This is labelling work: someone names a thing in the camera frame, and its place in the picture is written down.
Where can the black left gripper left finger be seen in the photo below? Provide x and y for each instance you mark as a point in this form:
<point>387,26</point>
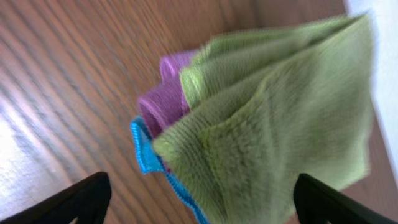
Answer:
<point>84,202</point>

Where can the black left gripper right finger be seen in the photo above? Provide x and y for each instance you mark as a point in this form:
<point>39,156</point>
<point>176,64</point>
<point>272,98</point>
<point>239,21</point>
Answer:
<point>317,203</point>

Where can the green microfiber cloth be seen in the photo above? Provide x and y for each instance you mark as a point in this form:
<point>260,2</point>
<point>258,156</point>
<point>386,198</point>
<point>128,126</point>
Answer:
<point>267,105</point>

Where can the folded blue cloth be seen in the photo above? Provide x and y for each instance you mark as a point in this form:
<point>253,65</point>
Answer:
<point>149,162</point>

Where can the folded purple cloth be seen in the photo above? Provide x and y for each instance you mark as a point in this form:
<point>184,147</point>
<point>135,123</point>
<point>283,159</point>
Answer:
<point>166,104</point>

